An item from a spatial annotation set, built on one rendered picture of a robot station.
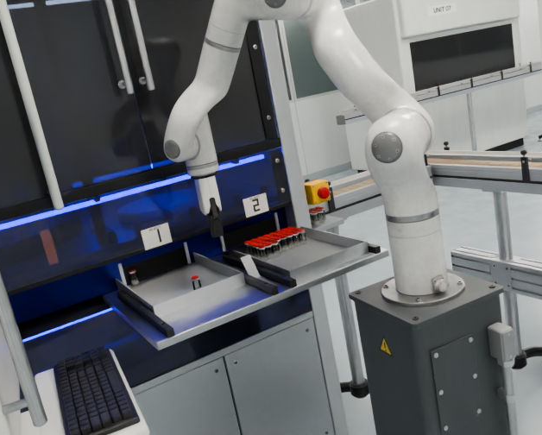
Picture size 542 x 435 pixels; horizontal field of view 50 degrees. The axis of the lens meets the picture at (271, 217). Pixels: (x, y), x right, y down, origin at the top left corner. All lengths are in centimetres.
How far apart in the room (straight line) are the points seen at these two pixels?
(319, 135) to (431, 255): 632
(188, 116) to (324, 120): 626
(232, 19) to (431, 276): 74
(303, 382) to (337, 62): 121
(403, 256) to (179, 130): 61
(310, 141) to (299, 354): 562
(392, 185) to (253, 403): 103
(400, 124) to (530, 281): 129
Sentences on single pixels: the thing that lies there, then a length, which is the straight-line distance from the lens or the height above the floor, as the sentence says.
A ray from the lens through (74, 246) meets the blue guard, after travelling 169.
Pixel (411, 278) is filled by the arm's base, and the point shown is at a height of 91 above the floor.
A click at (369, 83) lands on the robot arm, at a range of 130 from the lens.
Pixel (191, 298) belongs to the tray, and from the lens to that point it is 153.
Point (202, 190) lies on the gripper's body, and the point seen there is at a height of 116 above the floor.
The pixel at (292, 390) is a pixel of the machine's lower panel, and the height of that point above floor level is 35.
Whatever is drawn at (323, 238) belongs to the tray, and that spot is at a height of 89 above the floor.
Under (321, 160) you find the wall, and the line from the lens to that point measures 762.
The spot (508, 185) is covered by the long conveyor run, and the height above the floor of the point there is 87.
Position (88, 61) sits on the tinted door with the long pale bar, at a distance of 170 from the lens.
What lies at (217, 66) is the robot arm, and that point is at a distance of 145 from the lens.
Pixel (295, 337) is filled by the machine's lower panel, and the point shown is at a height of 53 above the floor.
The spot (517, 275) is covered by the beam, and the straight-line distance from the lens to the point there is 241.
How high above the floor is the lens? 141
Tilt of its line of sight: 14 degrees down
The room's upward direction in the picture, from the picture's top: 11 degrees counter-clockwise
